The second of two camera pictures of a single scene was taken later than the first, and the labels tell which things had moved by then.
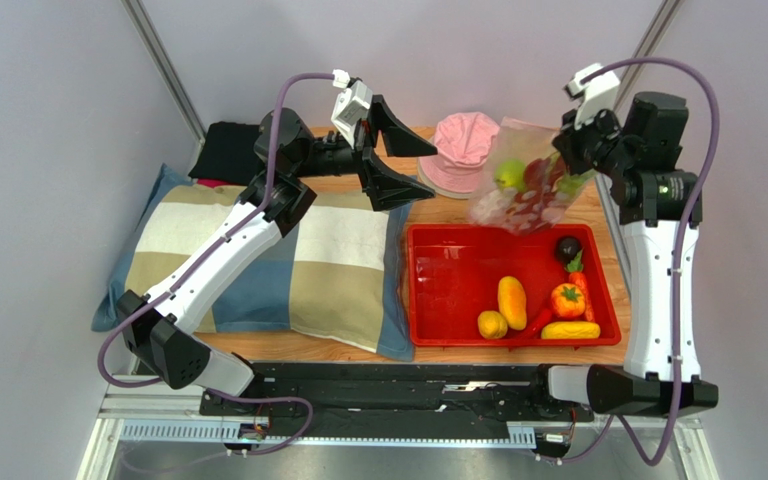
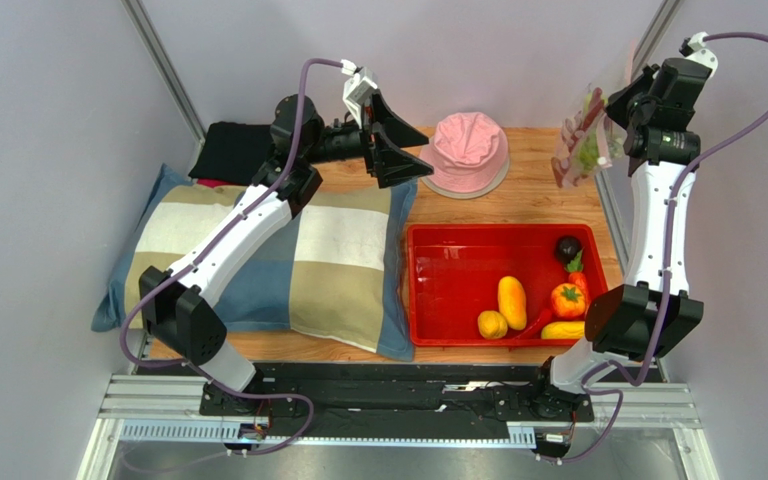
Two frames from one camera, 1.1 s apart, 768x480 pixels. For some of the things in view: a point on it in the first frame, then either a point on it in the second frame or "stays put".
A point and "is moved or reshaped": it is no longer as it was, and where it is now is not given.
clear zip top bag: x=526 y=186 is moved or reshaped
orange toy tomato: x=568 y=300 stays put
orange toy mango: x=512 y=302 stays put
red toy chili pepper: x=533 y=332 stays put
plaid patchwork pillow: x=337 y=274 stays put
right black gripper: x=572 y=148 -> x=628 y=98
